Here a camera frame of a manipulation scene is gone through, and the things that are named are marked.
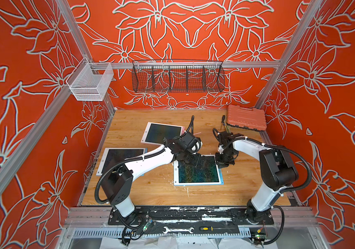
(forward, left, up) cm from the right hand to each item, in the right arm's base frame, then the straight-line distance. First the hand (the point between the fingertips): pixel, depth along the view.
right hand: (218, 165), depth 90 cm
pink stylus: (+23, +11, 0) cm, 26 cm away
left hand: (-4, +11, +12) cm, 17 cm away
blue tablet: (+4, +65, +2) cm, 65 cm away
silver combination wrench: (-32, +28, 0) cm, 43 cm away
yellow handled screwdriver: (-31, +9, 0) cm, 33 cm away
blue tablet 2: (-6, +6, 0) cm, 8 cm away
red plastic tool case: (+34, -28, +5) cm, 44 cm away
